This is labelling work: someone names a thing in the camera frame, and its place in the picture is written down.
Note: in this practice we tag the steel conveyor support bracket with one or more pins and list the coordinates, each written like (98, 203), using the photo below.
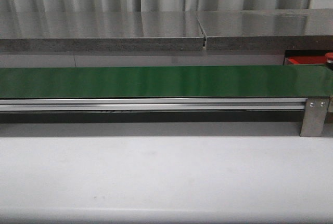
(314, 117)

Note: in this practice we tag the green conveyor belt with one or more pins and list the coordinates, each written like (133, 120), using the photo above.
(183, 81)

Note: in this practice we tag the right steel counter top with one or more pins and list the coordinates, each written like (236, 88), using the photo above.
(282, 29)

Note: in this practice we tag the red mushroom push button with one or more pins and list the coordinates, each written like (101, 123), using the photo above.
(329, 60)

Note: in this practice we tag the red plastic bin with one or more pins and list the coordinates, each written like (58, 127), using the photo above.
(306, 60)

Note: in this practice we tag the aluminium conveyor side rail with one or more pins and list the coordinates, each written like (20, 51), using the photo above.
(149, 104)

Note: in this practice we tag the left steel counter top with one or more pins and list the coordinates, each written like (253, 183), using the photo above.
(100, 31)

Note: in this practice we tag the steel counter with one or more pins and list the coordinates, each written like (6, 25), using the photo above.
(100, 31)
(282, 29)

